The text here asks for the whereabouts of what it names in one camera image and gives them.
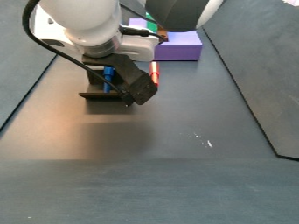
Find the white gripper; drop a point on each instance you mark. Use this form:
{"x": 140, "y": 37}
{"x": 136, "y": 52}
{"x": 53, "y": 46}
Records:
{"x": 136, "y": 46}

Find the blue peg object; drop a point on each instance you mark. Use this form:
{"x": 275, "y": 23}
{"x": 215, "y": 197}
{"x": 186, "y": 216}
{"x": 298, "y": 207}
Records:
{"x": 108, "y": 74}

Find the red peg object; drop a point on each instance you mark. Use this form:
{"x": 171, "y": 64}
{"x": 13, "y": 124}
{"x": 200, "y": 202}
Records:
{"x": 154, "y": 72}

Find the black fixture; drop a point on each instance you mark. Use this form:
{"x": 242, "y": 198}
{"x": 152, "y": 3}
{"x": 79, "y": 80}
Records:
{"x": 95, "y": 92}

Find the green left block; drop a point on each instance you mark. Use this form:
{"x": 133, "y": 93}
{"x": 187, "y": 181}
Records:
{"x": 151, "y": 25}

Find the purple base block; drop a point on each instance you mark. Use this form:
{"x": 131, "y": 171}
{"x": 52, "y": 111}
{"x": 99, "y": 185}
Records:
{"x": 183, "y": 46}

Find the brown L-shaped bracket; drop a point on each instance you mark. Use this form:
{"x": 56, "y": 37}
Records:
{"x": 163, "y": 33}

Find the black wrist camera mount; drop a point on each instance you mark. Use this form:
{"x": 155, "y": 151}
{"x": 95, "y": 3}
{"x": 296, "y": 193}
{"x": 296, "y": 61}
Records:
{"x": 137, "y": 81}

